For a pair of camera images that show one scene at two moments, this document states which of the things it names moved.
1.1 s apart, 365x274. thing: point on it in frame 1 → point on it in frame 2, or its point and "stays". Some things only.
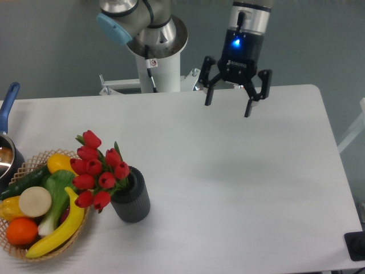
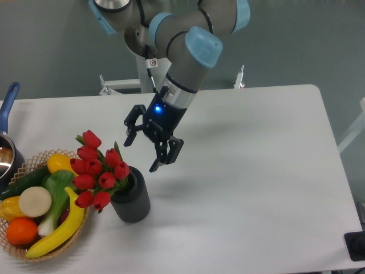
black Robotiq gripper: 242,51 → 161,119
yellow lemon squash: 58,161 stays
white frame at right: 359,127 stays
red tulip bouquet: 97,174 stays
